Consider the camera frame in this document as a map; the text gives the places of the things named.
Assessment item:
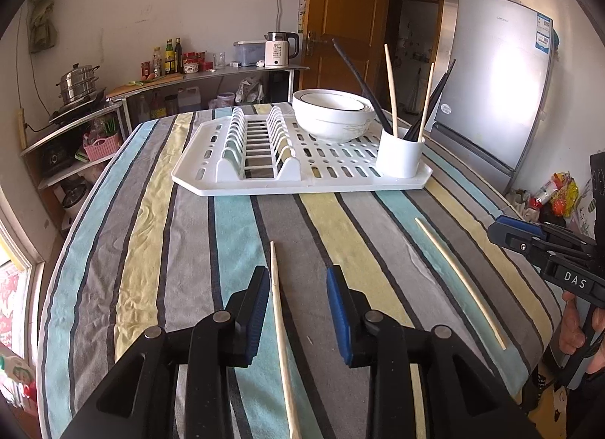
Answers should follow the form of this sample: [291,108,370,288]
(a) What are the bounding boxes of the red yellow snack bag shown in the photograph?
[529,172,580,217]

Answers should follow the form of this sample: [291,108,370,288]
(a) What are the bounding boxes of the pink plastic basket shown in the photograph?
[82,132,123,161]

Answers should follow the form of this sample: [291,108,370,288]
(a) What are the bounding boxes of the black kitchen appliance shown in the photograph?
[39,142,76,174]

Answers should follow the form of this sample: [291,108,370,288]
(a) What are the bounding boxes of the small white bowl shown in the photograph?
[301,93,368,113]

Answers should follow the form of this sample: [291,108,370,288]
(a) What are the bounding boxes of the black chopstick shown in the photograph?
[404,73,450,141]
[410,71,452,141]
[332,38,395,135]
[416,59,457,141]

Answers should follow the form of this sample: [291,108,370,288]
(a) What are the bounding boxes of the steel steamer pot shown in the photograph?
[56,63,101,104]

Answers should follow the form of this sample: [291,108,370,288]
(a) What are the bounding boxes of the hanging green cloth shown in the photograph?
[26,0,60,54]

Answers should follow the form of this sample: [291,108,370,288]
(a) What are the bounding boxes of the silver refrigerator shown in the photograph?
[428,0,556,194]

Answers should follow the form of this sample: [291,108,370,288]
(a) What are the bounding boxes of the large white bowl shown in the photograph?
[292,88,377,142]

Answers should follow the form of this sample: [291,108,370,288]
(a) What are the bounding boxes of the striped tablecloth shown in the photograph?
[37,101,565,439]

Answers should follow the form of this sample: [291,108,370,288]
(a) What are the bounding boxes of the small rice cooker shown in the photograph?
[61,181,90,217]

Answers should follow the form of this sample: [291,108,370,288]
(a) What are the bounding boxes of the white utensil cup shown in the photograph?
[375,126,425,179]

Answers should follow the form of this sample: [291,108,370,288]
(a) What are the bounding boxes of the black cooktop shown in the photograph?
[48,98,112,124]

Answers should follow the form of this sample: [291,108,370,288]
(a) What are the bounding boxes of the clear plastic container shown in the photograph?
[233,39,265,67]

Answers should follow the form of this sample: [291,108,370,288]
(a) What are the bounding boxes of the wooden chopstick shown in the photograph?
[269,240,302,439]
[383,43,399,136]
[419,62,436,138]
[414,217,507,351]

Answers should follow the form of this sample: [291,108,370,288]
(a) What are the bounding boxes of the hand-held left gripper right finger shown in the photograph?
[326,264,543,439]

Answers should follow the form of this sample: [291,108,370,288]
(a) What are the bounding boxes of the window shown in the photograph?
[0,193,45,364]

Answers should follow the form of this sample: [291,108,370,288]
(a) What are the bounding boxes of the crumpled plastic bag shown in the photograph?
[235,77,265,104]

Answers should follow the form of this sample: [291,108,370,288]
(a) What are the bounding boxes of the wooden door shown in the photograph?
[299,0,392,104]

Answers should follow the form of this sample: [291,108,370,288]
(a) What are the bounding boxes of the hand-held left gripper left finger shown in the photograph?
[59,265,271,439]

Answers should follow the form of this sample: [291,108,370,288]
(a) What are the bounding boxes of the white electric kettle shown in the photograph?
[264,31,301,67]

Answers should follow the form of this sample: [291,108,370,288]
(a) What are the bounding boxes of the steel kitchen counter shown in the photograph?
[20,65,310,232]

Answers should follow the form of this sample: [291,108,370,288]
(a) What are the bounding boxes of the person's right hand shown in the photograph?
[559,292,605,376]

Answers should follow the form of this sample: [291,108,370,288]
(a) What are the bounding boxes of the white plastic dish rack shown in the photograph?
[171,105,433,198]

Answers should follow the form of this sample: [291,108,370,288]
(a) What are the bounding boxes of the wooden cutting board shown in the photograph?
[108,74,185,98]

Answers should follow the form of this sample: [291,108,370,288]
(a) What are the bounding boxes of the metal door handle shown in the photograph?
[305,31,332,54]

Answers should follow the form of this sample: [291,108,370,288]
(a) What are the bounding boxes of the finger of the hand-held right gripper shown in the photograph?
[495,214,593,245]
[487,223,599,275]

